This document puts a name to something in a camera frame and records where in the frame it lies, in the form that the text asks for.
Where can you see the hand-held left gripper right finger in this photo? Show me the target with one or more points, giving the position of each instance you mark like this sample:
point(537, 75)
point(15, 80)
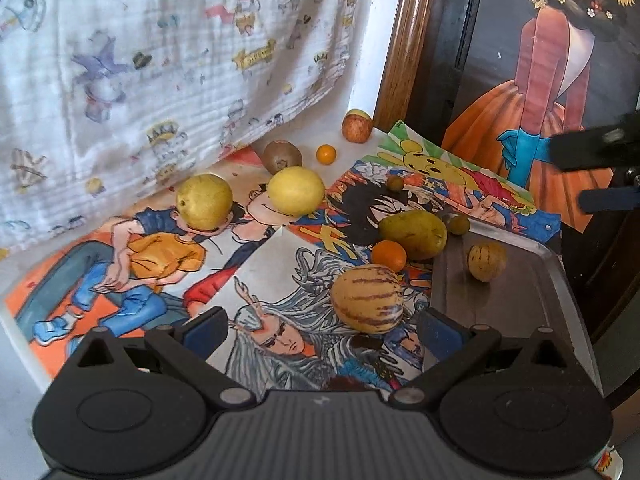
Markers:
point(440, 334)

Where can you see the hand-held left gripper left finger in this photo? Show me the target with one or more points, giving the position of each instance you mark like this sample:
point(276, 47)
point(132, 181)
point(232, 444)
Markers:
point(206, 327)

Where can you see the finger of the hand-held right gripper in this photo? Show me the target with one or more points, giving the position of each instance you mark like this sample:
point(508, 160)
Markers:
point(607, 200)
point(595, 149)

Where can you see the small orange kumquat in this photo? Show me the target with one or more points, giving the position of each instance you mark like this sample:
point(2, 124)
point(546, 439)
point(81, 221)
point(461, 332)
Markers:
point(326, 154)

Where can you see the large striped pepino melon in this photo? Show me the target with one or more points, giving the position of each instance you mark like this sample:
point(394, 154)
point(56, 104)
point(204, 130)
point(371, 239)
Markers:
point(367, 297)

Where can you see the small striped pepino melon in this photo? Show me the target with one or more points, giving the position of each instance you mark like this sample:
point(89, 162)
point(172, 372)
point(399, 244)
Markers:
point(486, 261)

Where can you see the metal tray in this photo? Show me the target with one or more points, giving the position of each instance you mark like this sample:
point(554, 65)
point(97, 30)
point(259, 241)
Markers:
point(525, 305)

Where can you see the orange tangerine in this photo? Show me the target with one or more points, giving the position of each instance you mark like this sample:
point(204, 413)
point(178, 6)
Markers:
point(389, 255)

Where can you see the green mango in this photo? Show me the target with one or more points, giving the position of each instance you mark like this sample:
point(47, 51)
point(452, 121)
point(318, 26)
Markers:
point(412, 234)

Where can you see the drawing of silver haired figure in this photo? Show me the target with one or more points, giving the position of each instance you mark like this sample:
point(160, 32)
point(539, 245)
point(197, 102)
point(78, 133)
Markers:
point(300, 280)

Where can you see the small green jujube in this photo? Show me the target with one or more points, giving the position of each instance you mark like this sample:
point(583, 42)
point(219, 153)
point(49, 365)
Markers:
point(395, 182)
point(457, 224)

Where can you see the yellow green pear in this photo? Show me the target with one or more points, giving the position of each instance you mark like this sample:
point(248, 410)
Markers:
point(204, 201)

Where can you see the drawing of black haired figure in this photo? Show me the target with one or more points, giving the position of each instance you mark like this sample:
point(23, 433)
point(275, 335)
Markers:
point(360, 205)

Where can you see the yellow lemon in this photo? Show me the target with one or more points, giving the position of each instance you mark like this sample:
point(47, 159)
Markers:
point(295, 191)

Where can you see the yellow bear drawing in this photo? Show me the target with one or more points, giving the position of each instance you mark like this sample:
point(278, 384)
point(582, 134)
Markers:
point(425, 157)

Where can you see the dark door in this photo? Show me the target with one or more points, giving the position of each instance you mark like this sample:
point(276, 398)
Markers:
point(460, 35)

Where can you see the brown kiwi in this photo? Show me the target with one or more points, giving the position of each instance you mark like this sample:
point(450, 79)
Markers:
point(281, 156)

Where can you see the red apple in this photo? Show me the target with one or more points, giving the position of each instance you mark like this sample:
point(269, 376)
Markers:
point(357, 129)

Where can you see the white printed blanket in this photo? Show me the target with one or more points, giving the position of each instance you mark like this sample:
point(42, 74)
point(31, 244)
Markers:
point(150, 60)

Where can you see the wall poster orange dress figure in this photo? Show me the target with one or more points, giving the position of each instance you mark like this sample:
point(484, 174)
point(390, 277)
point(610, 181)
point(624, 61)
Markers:
point(550, 60)

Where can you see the wooden door frame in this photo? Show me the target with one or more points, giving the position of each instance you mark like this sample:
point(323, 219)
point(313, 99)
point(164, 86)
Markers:
point(410, 35)

